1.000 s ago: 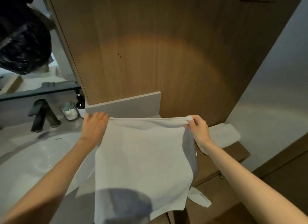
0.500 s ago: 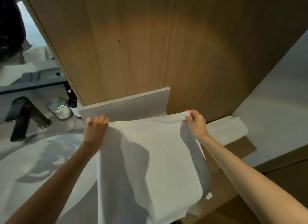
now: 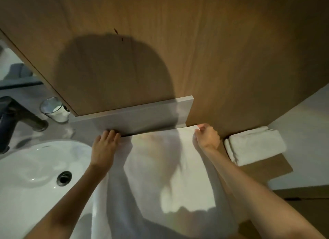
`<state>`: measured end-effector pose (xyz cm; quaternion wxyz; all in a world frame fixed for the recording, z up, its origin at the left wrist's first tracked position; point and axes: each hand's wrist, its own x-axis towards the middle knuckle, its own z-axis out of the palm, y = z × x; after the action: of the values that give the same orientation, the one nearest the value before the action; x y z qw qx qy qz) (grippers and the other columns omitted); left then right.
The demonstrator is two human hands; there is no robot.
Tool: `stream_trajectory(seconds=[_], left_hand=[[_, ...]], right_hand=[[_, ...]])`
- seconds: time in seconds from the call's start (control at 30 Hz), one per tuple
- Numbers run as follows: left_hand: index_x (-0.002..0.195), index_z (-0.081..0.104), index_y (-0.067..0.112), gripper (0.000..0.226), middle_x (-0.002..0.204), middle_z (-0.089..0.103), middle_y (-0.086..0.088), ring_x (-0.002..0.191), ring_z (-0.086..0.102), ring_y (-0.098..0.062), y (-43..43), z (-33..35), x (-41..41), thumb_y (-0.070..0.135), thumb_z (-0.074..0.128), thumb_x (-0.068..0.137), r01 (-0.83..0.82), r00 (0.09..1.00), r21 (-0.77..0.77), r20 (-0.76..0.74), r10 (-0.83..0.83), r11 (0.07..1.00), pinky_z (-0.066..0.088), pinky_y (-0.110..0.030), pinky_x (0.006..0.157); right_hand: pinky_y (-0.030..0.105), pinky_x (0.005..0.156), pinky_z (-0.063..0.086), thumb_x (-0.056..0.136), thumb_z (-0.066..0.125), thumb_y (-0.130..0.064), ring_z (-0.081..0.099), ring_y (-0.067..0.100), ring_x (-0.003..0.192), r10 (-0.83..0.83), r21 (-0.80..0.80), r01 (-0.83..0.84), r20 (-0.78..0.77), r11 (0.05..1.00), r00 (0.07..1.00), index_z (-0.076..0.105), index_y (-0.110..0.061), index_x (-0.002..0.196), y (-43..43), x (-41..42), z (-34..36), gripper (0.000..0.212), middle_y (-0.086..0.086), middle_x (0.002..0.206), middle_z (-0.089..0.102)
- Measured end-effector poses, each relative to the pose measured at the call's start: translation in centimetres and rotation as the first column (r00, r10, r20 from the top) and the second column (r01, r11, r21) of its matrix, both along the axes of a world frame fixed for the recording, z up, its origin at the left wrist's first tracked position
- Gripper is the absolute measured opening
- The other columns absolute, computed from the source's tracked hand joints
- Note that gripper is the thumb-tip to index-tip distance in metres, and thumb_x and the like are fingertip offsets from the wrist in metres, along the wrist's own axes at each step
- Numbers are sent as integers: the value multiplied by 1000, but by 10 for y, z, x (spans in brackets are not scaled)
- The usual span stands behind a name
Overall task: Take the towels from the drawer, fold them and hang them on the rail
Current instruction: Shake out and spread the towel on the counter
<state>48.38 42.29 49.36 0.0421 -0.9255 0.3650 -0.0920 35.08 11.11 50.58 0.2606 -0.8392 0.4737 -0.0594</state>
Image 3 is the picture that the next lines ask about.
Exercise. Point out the person's right hand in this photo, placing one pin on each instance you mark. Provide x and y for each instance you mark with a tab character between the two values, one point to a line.
208	138

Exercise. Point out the person's left hand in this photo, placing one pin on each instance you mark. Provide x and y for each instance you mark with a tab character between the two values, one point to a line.
104	149

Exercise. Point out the white towel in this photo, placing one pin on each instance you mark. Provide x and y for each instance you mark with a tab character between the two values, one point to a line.
185	182
257	146

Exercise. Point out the person's right forearm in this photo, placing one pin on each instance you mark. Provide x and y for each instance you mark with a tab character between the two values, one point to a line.
257	200

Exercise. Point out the person's left forearm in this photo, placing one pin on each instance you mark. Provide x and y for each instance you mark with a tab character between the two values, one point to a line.
66	205

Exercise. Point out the grey stone backsplash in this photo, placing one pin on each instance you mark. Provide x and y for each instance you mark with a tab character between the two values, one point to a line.
128	118

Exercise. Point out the black sink drain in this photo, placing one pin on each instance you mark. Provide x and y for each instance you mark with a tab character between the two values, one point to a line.
64	178

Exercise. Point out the glass jar with cotton pads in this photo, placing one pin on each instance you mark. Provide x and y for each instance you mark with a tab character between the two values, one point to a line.
55	111

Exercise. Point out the wooden back panel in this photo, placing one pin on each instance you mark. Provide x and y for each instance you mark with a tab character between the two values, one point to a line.
231	54

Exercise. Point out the white oval sink basin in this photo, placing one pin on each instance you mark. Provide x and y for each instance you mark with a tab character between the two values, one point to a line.
25	190

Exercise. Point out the black faucet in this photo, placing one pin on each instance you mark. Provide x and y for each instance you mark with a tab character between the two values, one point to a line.
12	115

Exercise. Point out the black door hinge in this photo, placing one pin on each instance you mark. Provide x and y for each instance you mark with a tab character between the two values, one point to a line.
291	199

